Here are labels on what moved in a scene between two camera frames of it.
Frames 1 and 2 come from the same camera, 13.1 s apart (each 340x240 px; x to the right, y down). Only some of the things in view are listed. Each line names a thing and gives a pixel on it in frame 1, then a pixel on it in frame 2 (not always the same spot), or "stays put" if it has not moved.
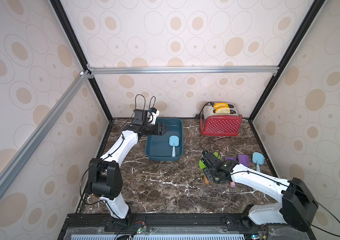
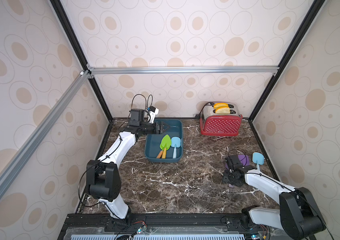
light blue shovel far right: [258, 158] stays put
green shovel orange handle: [202, 165] -> [159, 156]
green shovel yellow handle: [216, 154] -> [165, 143]
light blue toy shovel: [174, 141] stays put
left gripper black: [160, 127] stays put
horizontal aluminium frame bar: [163, 69] stays put
